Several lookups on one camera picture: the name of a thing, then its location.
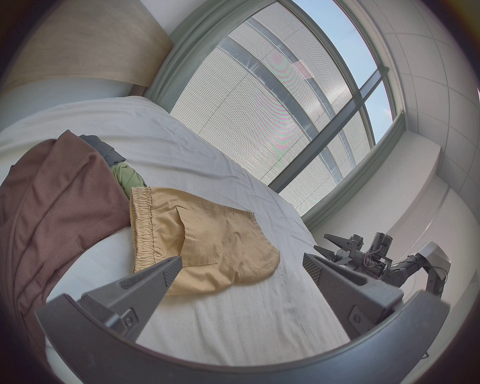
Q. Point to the yellow shorts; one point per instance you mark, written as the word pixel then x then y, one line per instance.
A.
pixel 210 240

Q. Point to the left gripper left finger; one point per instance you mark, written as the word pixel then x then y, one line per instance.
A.
pixel 129 300

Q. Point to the window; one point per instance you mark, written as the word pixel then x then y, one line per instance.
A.
pixel 270 112

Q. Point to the green garment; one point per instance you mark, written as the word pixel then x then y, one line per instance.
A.
pixel 129 179

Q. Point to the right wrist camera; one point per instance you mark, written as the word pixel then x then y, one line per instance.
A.
pixel 357 240

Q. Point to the bed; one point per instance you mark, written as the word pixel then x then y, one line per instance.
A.
pixel 225 318

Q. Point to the black garment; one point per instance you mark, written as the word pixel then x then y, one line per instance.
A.
pixel 101 148

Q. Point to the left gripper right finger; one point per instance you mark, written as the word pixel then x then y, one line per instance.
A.
pixel 352 294

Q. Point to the brown garment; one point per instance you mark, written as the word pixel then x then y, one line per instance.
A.
pixel 56 202

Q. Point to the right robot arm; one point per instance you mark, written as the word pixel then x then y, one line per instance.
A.
pixel 433 257

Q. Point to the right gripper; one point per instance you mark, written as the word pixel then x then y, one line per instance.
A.
pixel 352 258

